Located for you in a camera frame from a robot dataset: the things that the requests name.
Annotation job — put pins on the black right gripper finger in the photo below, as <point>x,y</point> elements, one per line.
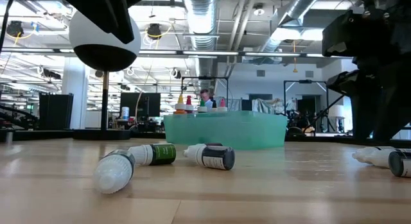
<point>395,108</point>
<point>364,118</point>

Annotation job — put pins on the large dark red coloring bottle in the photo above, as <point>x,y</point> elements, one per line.
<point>188,103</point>

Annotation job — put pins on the large green food coloring bottle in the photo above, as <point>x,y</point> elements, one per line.
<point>202,106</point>

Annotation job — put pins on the large pink-capped food coloring bottle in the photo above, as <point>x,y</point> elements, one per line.
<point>222,105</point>

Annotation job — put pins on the large black-capped food coloring bottle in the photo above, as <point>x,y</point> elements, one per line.
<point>214,106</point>

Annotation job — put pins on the small green dye bottle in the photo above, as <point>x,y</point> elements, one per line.
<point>157,154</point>

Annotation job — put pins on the white cylindrical bin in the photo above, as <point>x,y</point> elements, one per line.
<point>337,111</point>

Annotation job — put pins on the white globe table lamp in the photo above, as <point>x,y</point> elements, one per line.
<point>96,57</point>

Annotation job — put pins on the black ceiling device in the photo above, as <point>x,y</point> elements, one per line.
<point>14,28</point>
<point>154,31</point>

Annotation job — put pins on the patterned cloth cover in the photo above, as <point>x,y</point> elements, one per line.
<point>266,106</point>

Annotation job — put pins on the black computer monitor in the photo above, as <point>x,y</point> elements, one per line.
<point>138,103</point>

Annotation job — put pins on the white and blue canister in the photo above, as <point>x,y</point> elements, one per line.
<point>125,113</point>

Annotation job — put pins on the translucent green plastic tray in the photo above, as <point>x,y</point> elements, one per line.
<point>241,131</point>

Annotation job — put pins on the person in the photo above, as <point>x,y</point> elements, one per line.
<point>205,97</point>

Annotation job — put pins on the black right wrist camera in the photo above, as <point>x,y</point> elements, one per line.
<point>343,82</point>

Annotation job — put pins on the silver slanted ceiling duct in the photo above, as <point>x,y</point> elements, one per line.
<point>298,9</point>

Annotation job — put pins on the silver ceiling air duct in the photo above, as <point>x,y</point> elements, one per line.
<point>202,18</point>

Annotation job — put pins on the black aluminium table frame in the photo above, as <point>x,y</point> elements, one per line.
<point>38,134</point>

